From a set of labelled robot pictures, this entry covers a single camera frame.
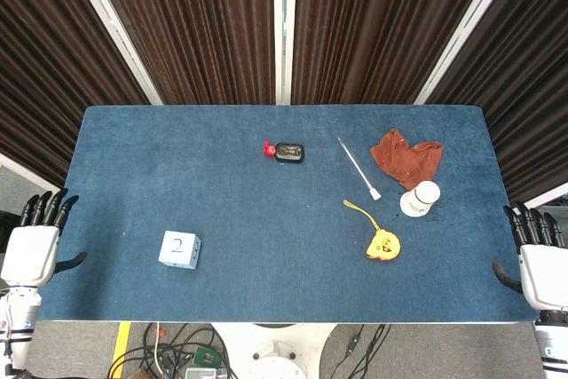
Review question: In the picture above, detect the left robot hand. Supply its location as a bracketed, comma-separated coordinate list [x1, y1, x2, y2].
[0, 187, 89, 287]

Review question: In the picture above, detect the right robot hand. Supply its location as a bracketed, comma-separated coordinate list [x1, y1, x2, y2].
[491, 201, 568, 312]

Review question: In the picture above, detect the pale blue numbered cube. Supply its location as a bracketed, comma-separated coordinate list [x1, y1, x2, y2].
[158, 230, 202, 271]

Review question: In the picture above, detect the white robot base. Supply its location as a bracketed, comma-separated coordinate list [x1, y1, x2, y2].
[211, 322, 339, 379]

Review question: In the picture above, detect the yellow floor tape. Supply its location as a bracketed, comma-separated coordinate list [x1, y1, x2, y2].
[108, 321, 133, 379]

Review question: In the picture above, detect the white paper cup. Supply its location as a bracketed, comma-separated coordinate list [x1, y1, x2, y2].
[399, 180, 442, 218]

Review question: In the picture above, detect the yellow tape measure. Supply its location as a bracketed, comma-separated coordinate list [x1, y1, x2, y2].
[343, 199, 403, 262]

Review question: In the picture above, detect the brown crumpled cloth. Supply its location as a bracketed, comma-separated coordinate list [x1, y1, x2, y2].
[369, 128, 445, 192]

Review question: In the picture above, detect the brown pleated curtain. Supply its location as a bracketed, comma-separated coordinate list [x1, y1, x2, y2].
[292, 0, 502, 106]
[0, 0, 151, 188]
[425, 0, 568, 205]
[86, 0, 276, 106]

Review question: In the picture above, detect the green circuit board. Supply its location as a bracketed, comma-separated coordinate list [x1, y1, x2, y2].
[193, 346, 219, 367]

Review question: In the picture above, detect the white thin stick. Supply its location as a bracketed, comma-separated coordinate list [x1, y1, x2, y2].
[337, 137, 383, 201]

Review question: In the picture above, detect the blue table mat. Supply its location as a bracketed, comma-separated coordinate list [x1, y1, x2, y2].
[37, 105, 540, 323]

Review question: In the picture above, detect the white frame rail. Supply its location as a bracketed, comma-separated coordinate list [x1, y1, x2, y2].
[523, 182, 568, 209]

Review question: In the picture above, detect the white cable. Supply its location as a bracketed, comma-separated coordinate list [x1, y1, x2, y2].
[152, 322, 166, 375]

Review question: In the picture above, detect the black cable tangle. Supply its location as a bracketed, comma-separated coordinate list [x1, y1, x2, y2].
[108, 322, 239, 379]

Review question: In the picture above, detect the black cable green light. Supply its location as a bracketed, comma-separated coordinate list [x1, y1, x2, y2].
[328, 323, 392, 379]

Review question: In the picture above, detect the white frame post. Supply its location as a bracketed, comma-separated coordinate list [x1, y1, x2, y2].
[272, 0, 298, 107]
[414, 0, 528, 106]
[61, 0, 163, 107]

